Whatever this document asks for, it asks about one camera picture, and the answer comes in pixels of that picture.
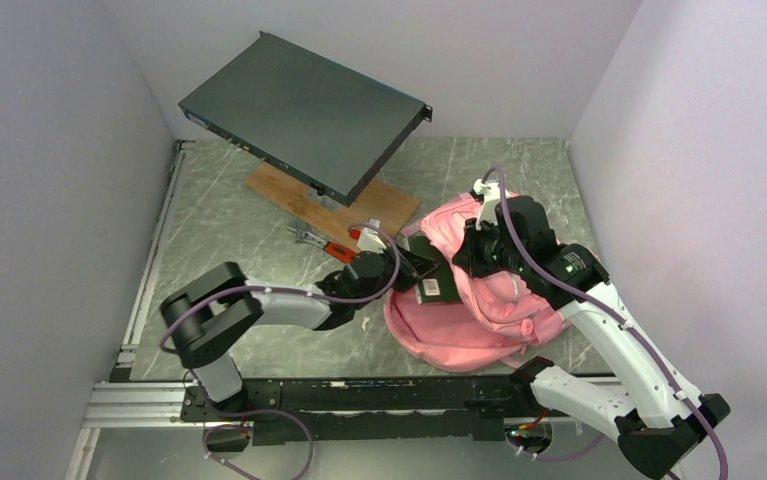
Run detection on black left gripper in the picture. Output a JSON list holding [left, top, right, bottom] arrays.
[[354, 239, 440, 311]]

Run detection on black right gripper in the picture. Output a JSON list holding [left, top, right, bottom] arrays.
[[453, 213, 528, 278]]

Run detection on pink student backpack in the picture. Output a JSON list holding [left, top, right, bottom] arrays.
[[382, 192, 571, 374]]

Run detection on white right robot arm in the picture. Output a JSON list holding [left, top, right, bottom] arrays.
[[453, 194, 731, 479]]

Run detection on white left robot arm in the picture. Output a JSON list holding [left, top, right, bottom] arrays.
[[159, 246, 440, 420]]

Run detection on brown wooden board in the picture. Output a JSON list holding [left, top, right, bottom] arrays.
[[244, 163, 420, 247]]

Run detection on dark metal rack unit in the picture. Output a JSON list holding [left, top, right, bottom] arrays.
[[178, 32, 433, 206]]

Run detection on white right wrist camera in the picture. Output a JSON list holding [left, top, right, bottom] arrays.
[[471, 179, 506, 230]]

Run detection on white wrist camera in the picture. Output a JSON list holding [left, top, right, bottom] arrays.
[[471, 179, 506, 230], [352, 218, 387, 253]]

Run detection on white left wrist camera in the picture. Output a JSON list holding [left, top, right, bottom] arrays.
[[352, 218, 387, 253]]

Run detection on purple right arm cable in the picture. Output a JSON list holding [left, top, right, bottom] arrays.
[[480, 166, 730, 480]]

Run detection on orange handled adjustable wrench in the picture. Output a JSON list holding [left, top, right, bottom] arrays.
[[286, 219, 357, 264]]

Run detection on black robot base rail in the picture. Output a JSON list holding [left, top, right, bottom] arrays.
[[179, 374, 560, 446]]

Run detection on aluminium frame rail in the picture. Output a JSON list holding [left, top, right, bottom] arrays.
[[64, 139, 195, 480]]

